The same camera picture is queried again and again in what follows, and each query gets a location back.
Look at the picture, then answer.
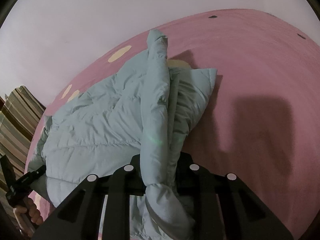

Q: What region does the light blue down jacket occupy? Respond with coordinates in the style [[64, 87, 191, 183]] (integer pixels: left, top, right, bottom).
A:
[[28, 29, 217, 239]]

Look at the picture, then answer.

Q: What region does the person's left hand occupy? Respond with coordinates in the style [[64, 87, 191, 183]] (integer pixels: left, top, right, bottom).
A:
[[13, 197, 43, 228]]

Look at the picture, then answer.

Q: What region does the striped green brown curtain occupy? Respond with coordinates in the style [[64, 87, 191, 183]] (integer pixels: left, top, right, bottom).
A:
[[0, 85, 47, 235]]

